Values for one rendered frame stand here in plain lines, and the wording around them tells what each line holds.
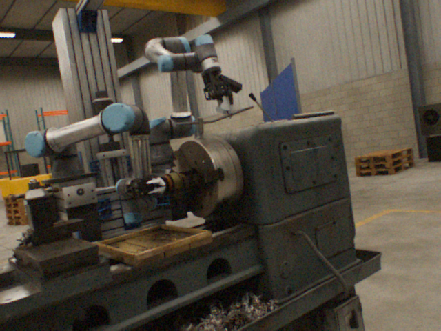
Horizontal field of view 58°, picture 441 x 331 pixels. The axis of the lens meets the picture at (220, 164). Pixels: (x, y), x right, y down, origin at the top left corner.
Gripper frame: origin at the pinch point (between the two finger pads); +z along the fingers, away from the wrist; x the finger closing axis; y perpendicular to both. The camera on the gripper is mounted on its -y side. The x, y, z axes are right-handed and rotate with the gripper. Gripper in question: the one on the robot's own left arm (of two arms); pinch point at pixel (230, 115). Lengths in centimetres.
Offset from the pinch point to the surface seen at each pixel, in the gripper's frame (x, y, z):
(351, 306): -2, -35, 91
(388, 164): -344, -673, 23
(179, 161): -12.9, 21.8, 12.4
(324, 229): 1, -31, 56
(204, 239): 1, 29, 44
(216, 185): 1.3, 18.3, 27.0
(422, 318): -25, -118, 128
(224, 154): 3.4, 11.6, 16.4
